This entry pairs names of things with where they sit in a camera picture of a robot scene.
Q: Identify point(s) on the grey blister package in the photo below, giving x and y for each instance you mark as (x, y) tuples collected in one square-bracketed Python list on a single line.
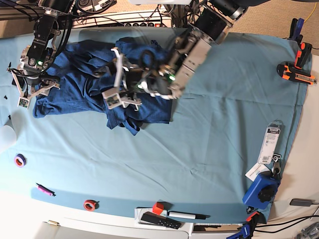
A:
[(269, 143)]

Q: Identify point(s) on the white black marker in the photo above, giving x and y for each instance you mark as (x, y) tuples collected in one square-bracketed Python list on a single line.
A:
[(187, 215)]

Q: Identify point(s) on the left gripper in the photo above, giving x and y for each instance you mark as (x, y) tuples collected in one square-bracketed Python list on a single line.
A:
[(118, 95)]

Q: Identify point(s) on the grey small device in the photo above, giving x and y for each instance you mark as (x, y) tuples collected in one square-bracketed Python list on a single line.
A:
[(301, 202)]

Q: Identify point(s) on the blue spring clamp bottom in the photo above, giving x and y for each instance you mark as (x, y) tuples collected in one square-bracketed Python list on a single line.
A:
[(247, 230)]

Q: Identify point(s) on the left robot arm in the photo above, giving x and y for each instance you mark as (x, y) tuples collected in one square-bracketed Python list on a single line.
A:
[(168, 79)]

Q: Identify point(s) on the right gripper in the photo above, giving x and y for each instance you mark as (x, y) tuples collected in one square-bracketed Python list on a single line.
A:
[(31, 87)]

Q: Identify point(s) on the orange black upright clamp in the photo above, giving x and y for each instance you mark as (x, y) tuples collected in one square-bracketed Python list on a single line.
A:
[(303, 54)]

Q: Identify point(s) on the keys with carabiner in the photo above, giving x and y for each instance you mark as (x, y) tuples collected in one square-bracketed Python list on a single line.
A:
[(276, 169)]

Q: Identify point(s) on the pink marker pen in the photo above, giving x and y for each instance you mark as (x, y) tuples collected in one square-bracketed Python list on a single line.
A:
[(45, 190)]

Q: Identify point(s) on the purple tape roll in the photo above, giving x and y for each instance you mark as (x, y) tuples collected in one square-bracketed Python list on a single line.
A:
[(20, 160)]

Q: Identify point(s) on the white plastic cup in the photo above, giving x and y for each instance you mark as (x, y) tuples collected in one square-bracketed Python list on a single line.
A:
[(7, 138)]

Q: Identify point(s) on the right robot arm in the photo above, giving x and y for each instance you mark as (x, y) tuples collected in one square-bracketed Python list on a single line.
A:
[(51, 33)]

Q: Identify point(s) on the blue box black knob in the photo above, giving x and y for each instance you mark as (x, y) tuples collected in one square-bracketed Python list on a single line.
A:
[(262, 191)]

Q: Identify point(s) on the black remote control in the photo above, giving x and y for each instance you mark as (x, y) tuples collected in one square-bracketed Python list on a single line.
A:
[(160, 220)]

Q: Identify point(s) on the blue black clamp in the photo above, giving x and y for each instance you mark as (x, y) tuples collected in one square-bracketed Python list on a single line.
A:
[(295, 29)]

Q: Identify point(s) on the red tape roll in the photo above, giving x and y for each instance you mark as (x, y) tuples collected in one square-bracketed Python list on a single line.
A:
[(90, 205)]

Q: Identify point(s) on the red cube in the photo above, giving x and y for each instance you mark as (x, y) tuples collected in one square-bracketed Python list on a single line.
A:
[(158, 208)]

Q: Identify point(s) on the light blue table cloth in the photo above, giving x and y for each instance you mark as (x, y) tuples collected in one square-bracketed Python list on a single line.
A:
[(197, 162)]

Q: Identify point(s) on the blue t-shirt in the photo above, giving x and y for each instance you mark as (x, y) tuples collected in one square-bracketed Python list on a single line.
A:
[(81, 91)]

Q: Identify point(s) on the white paper card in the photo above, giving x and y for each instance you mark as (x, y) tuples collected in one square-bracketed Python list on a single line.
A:
[(256, 170)]

